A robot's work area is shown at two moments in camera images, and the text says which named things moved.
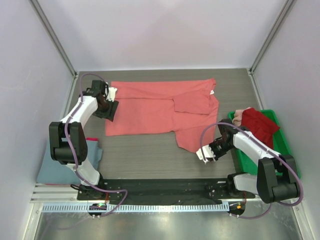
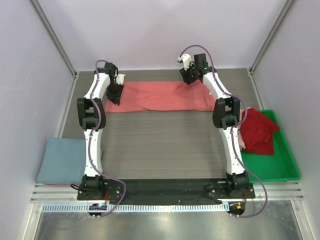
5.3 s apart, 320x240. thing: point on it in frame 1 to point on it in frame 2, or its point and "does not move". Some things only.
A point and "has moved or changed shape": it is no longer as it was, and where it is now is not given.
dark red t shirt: x=257 y=123 does not move
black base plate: x=160 y=191 does not move
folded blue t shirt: x=52 y=172 does not move
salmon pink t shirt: x=188 y=108 has moved or changed shape
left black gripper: x=111 y=111 to x=115 y=98
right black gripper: x=215 y=150 to x=188 y=75
